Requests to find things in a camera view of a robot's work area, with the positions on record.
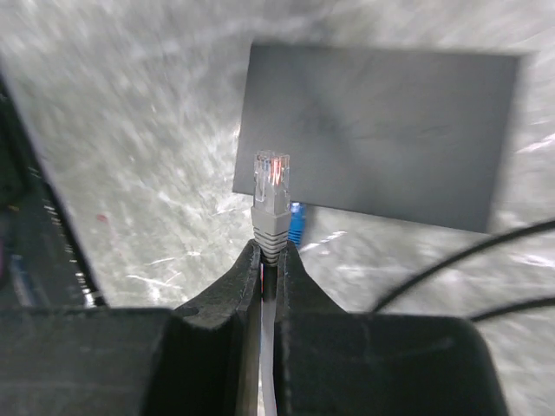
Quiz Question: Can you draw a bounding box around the blue ethernet cable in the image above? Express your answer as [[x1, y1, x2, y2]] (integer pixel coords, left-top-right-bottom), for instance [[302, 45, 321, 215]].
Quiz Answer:
[[286, 201, 309, 249]]

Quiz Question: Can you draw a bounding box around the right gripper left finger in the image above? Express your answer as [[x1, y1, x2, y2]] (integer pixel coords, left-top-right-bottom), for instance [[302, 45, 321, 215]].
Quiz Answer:
[[1, 242, 261, 415]]

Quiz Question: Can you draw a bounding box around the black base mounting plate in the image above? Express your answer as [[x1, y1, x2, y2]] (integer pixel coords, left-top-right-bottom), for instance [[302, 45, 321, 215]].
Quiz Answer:
[[1, 81, 107, 308]]

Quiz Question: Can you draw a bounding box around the black cable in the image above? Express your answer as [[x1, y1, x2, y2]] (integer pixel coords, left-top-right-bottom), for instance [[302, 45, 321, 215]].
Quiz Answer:
[[368, 218, 555, 314], [470, 295, 555, 322]]

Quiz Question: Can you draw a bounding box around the black network switch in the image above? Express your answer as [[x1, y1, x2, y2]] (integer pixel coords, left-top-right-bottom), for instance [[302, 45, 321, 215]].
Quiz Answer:
[[232, 42, 522, 233]]

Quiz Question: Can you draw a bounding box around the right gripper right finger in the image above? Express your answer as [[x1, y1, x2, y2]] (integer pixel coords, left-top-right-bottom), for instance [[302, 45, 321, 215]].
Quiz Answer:
[[273, 246, 508, 416]]

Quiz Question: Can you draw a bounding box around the grey ethernet cable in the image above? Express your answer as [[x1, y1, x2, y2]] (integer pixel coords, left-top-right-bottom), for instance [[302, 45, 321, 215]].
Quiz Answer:
[[250, 149, 292, 416]]

